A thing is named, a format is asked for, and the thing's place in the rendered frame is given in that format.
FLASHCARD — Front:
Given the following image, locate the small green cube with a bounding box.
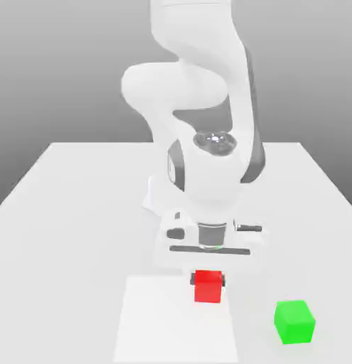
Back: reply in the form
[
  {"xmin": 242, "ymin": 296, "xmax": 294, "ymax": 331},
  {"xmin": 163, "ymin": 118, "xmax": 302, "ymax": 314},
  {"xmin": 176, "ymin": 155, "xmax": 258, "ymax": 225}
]
[{"xmin": 273, "ymin": 299, "xmax": 316, "ymax": 346}]

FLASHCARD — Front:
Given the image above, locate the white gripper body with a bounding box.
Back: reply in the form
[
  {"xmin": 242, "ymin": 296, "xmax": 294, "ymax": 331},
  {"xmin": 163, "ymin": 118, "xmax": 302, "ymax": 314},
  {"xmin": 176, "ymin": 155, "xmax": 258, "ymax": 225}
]
[{"xmin": 156, "ymin": 242, "xmax": 265, "ymax": 272}]

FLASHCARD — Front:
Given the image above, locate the small red cube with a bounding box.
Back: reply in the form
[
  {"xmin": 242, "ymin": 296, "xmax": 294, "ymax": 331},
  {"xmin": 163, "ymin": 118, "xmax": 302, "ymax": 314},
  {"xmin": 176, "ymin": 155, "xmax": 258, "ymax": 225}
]
[{"xmin": 193, "ymin": 269, "xmax": 224, "ymax": 304}]

